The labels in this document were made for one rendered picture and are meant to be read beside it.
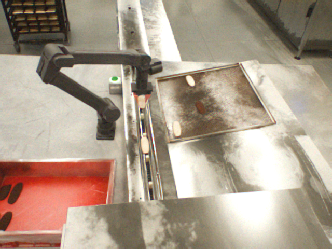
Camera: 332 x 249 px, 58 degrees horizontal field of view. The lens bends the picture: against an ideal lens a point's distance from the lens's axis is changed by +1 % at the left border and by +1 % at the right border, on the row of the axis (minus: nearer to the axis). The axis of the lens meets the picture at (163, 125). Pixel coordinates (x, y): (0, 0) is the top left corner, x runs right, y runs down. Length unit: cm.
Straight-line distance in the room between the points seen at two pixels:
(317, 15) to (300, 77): 185
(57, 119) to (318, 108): 143
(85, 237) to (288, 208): 43
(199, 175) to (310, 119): 81
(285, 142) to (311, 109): 54
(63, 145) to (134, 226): 89
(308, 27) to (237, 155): 280
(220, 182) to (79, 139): 69
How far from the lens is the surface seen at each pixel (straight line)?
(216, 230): 64
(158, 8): 279
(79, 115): 159
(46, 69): 113
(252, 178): 122
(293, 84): 203
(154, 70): 138
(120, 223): 63
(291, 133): 141
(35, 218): 125
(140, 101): 148
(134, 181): 123
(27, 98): 177
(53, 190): 130
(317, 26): 396
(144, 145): 135
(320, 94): 202
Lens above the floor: 186
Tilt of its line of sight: 43 degrees down
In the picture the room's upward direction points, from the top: 4 degrees clockwise
